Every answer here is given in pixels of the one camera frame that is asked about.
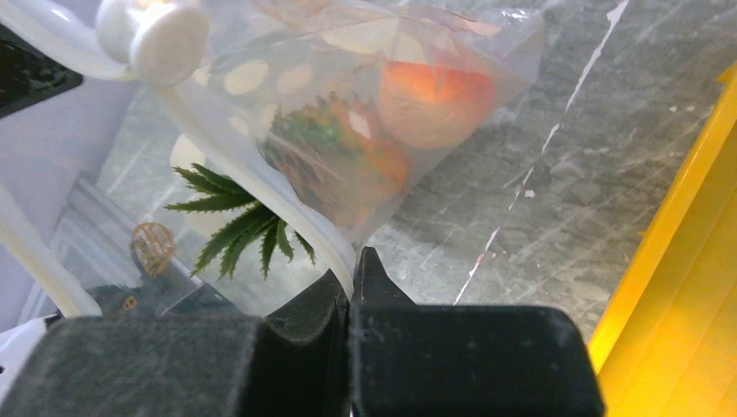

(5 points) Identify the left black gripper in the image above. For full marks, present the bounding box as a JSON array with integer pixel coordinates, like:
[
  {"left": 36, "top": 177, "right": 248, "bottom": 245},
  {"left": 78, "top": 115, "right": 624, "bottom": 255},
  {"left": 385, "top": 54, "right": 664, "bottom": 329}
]
[{"left": 1, "top": 25, "right": 83, "bottom": 118}]

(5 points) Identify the clear zip top bag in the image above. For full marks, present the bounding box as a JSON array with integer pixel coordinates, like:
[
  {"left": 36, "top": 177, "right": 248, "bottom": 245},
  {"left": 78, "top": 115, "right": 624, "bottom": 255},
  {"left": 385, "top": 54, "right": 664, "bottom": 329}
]
[{"left": 1, "top": 1, "right": 545, "bottom": 317}]

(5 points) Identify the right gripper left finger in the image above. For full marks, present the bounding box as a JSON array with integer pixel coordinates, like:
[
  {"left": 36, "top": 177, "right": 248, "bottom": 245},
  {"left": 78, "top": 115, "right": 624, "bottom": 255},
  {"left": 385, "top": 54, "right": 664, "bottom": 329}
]
[{"left": 1, "top": 274, "right": 349, "bottom": 416}]

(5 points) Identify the toy peach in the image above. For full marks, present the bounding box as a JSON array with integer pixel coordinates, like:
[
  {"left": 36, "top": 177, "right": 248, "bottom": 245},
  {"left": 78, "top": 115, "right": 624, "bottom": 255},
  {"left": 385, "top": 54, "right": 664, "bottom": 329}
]
[{"left": 378, "top": 62, "right": 496, "bottom": 149}]

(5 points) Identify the orange toy pineapple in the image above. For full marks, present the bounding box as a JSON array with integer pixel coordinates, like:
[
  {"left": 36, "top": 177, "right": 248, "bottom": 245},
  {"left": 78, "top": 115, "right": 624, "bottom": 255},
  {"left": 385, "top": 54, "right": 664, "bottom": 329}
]
[{"left": 166, "top": 95, "right": 411, "bottom": 278}]

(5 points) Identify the yellow plastic tray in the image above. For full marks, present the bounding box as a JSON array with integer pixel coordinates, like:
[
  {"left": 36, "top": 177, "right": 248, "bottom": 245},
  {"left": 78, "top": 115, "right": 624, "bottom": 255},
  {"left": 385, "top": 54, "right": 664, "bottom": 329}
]
[{"left": 588, "top": 68, "right": 736, "bottom": 416}]

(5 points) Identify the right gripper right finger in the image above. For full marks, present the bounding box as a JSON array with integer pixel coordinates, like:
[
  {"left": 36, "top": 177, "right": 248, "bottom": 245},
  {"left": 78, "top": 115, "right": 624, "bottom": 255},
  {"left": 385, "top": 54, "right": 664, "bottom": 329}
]
[{"left": 349, "top": 247, "right": 605, "bottom": 416}]

